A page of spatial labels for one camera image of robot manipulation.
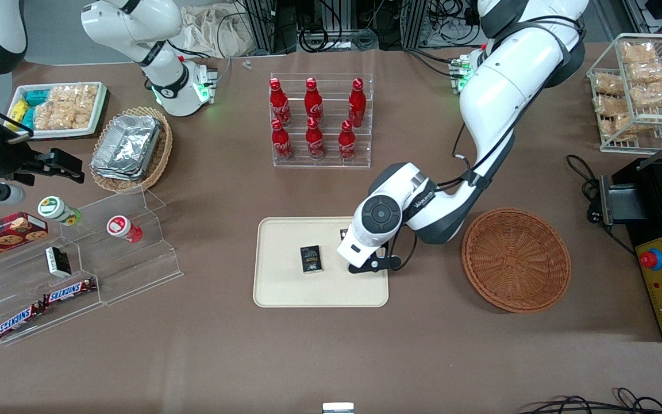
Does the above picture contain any white rectangular snack tray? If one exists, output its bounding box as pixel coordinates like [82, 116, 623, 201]
[6, 81, 109, 140]

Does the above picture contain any beige plastic tray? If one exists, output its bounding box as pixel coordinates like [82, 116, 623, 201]
[253, 217, 390, 308]

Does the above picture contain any light wicker basket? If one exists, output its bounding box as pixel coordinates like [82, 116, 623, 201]
[89, 106, 174, 194]

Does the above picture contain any brown wicker basket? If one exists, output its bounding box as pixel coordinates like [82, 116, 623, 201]
[461, 208, 572, 314]

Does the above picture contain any green lid cup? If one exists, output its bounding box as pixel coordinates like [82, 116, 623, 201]
[37, 195, 82, 227]

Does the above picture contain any rice cracker bag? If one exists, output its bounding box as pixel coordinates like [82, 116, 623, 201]
[48, 85, 99, 114]
[32, 103, 91, 131]

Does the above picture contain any stack of foil trays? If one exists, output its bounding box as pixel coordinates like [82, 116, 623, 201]
[90, 114, 163, 182]

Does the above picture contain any yellow snack pack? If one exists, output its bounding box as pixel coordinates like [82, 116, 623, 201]
[7, 98, 30, 125]

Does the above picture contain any red lid cup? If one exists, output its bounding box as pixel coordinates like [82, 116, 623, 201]
[106, 214, 144, 244]

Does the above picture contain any red cookie box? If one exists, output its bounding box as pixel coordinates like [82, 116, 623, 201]
[0, 211, 49, 267]

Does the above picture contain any small black white box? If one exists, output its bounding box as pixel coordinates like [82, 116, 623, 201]
[45, 246, 72, 278]

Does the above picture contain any clear acrylic bottle rack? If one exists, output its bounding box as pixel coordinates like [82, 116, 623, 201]
[270, 72, 374, 169]

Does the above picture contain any red cola bottle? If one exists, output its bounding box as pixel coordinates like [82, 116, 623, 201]
[271, 118, 295, 162]
[338, 120, 358, 162]
[269, 78, 292, 128]
[305, 117, 326, 161]
[304, 78, 325, 124]
[348, 78, 368, 129]

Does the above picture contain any snickers bar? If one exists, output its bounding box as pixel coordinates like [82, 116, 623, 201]
[42, 278, 98, 306]
[0, 302, 47, 340]

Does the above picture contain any clear acrylic tiered stand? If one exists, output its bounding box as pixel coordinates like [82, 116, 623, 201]
[0, 187, 184, 347]

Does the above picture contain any white cloth bag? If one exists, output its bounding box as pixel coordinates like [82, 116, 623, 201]
[177, 3, 258, 59]

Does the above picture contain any fried snack bag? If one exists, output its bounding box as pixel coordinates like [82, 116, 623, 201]
[626, 60, 662, 85]
[598, 113, 634, 142]
[593, 94, 631, 119]
[592, 72, 626, 98]
[621, 41, 660, 65]
[630, 80, 662, 110]

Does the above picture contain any red emergency stop button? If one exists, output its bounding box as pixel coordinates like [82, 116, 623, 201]
[639, 248, 662, 272]

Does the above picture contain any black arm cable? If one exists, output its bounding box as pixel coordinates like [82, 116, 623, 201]
[437, 16, 587, 191]

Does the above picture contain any black machine cable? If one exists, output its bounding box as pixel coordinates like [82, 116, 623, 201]
[565, 154, 637, 255]

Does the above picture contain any black coiled cable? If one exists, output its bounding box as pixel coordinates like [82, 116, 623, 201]
[299, 24, 330, 53]

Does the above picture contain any aluminium profile frame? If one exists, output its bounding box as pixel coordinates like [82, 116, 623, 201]
[401, 0, 429, 49]
[244, 0, 298, 55]

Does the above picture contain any white wire basket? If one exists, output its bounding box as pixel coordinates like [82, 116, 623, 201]
[586, 33, 662, 154]

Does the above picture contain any black floor cable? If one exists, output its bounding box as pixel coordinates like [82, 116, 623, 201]
[518, 388, 662, 414]

